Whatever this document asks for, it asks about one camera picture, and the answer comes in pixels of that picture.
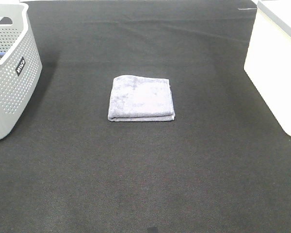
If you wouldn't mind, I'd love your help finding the lavender towel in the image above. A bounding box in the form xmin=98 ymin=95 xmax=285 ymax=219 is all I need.
xmin=108 ymin=75 xmax=175 ymax=122

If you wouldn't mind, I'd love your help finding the black fabric table mat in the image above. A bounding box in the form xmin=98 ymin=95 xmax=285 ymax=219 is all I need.
xmin=0 ymin=0 xmax=291 ymax=233

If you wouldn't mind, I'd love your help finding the white plastic storage bin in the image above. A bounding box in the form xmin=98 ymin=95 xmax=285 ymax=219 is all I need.
xmin=244 ymin=0 xmax=291 ymax=136

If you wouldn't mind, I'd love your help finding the grey perforated laundry basket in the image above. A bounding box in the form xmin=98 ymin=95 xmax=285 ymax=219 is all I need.
xmin=0 ymin=0 xmax=42 ymax=140

